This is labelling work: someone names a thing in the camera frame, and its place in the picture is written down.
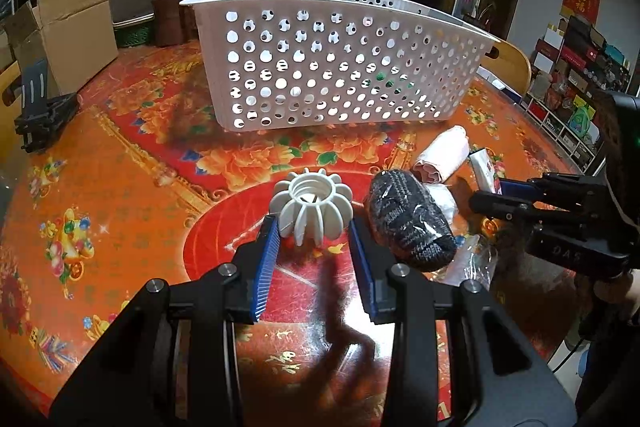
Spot small white packet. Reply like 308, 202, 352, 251
468, 148, 503, 195

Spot white ribbed round ornament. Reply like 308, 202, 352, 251
270, 168, 355, 248

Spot white cloth in wrapper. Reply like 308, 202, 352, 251
429, 184, 459, 229

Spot person's right forearm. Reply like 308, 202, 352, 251
575, 302, 640, 414

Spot black cable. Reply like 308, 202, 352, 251
547, 332, 591, 373

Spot wooden chair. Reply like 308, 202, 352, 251
480, 40, 532, 96

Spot person's right hand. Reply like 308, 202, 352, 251
592, 269, 640, 309

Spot open cardboard box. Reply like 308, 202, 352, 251
4, 0, 120, 100

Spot clear plastic bag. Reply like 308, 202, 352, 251
440, 233, 500, 289

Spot red floral tablecloth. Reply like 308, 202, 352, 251
0, 38, 601, 427

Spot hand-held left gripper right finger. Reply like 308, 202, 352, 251
348, 214, 578, 427

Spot black knitted socks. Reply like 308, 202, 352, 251
368, 170, 457, 272

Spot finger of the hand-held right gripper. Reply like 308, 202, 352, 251
469, 190, 552, 225
499, 172, 608, 209

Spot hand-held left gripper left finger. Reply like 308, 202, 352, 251
49, 214, 280, 427

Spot brown round canister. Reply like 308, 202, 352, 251
152, 0, 185, 48

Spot green woven basket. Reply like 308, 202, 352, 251
116, 26, 153, 48

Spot shelf of assorted boxes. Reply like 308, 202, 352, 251
520, 14, 632, 173

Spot black folding stand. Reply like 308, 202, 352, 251
14, 60, 81, 154

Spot white perforated plastic basket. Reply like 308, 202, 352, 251
179, 0, 503, 133

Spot pink and white towel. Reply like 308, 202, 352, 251
411, 126, 471, 184

